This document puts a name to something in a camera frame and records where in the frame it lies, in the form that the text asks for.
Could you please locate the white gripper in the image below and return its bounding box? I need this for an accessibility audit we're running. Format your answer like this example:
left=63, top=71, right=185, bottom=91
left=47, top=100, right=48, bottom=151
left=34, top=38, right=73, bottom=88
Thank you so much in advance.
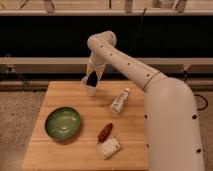
left=86, top=58, right=104, bottom=87

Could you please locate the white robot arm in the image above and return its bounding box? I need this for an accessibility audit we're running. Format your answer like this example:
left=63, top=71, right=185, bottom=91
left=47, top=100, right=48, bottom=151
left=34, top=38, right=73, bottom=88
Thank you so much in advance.
left=87, top=31, right=205, bottom=171

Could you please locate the white tube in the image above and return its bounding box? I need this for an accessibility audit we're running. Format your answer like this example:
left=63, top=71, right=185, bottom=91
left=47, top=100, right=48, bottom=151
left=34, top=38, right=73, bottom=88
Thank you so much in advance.
left=110, top=88, right=130, bottom=114

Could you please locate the green ceramic bowl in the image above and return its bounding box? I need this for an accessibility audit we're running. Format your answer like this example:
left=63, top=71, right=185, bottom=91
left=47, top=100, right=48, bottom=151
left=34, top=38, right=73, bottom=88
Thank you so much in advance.
left=44, top=107, right=81, bottom=141

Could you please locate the black cable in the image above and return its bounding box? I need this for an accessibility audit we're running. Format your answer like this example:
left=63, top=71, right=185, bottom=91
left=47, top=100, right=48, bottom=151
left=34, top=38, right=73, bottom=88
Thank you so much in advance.
left=128, top=7, right=148, bottom=54

